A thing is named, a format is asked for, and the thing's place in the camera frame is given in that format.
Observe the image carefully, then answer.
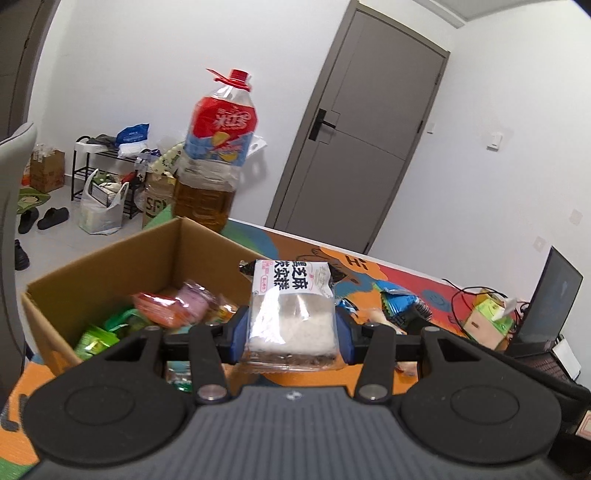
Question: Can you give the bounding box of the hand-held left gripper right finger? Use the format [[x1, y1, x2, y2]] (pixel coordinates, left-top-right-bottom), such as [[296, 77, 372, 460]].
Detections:
[[335, 307, 532, 406]]

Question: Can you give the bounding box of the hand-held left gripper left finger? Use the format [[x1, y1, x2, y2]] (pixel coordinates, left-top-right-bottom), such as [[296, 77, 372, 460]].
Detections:
[[55, 307, 252, 406]]

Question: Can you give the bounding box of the white cake packet black label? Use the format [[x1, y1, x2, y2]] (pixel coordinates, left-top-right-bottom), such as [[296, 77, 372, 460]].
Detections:
[[239, 258, 345, 372]]

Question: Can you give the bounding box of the purple snack packet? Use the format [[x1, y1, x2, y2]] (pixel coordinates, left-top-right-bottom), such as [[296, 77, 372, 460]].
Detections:
[[178, 281, 218, 324]]

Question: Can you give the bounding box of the red orange snack packet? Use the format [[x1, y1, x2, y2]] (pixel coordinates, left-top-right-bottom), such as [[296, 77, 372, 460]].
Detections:
[[131, 291, 185, 328]]

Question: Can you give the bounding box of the green snack packet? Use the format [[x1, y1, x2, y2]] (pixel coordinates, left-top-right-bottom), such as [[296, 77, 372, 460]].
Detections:
[[74, 324, 122, 361], [104, 308, 148, 333]]

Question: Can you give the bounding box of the colourful printed table mat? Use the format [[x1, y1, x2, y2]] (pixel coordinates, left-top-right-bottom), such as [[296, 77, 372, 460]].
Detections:
[[0, 217, 513, 467]]

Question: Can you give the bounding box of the teal snack packet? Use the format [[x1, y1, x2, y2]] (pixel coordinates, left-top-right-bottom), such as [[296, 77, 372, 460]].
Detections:
[[165, 361, 194, 392]]

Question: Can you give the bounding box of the green tissue box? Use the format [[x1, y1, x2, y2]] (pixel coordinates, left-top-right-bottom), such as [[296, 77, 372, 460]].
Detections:
[[463, 288, 520, 352]]

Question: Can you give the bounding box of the brown paper bag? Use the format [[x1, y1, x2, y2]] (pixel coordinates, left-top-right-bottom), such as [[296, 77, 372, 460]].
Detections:
[[141, 171, 178, 229]]

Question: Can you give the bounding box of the grey room door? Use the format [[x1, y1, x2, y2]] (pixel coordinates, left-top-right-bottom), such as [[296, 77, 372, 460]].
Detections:
[[265, 0, 451, 256]]

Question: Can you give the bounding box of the white plastic bag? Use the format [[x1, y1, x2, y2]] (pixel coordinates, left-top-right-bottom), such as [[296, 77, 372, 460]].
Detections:
[[78, 168, 130, 236]]

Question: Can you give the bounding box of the floral wrapped bundle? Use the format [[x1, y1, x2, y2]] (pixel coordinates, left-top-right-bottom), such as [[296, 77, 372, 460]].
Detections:
[[148, 141, 186, 178]]

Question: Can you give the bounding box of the large cooking oil bottle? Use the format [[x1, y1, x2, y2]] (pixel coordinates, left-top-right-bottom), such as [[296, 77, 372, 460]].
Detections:
[[173, 68, 258, 234]]

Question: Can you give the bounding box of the black laptop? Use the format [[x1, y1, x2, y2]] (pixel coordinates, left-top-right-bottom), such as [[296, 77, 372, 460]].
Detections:
[[505, 246, 591, 402]]

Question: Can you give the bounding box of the black slipper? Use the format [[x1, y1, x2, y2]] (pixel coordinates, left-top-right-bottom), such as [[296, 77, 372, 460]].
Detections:
[[17, 207, 40, 235], [37, 207, 70, 230]]

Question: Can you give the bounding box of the white flat device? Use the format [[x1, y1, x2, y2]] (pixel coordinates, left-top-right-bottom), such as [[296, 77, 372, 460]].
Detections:
[[551, 336, 583, 381]]

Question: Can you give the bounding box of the blue plastic bag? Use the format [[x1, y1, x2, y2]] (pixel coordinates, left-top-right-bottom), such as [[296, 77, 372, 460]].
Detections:
[[115, 123, 151, 146]]

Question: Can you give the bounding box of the black shoe rack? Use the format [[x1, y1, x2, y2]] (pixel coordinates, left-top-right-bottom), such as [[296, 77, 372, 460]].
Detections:
[[71, 135, 145, 220]]

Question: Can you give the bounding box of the green floor mat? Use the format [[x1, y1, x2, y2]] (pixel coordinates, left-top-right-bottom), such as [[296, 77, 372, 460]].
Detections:
[[17, 187, 51, 215]]

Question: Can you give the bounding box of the small brown cardboard box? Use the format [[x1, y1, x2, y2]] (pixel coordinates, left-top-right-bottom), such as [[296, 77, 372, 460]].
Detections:
[[22, 144, 66, 193]]

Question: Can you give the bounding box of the grey side door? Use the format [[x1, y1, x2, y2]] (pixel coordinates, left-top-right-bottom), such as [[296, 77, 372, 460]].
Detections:
[[0, 0, 65, 139]]

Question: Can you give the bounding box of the black cable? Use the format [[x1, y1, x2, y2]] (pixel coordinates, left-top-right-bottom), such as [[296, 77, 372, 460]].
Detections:
[[442, 277, 532, 333]]

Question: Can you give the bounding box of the black door handle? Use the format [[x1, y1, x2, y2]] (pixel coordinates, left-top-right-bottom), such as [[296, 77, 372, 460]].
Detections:
[[309, 108, 340, 142]]

